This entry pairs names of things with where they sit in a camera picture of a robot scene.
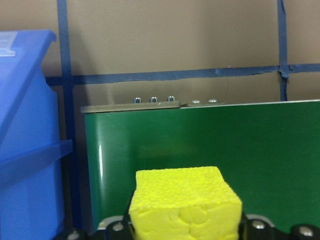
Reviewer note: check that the yellow foam block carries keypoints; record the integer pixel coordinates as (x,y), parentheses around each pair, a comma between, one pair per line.
(185,200)

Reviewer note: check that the green conveyor belt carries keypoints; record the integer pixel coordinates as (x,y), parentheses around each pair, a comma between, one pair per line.
(225,140)

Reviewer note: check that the blue plastic storage bin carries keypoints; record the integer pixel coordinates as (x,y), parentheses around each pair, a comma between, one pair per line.
(27,125)

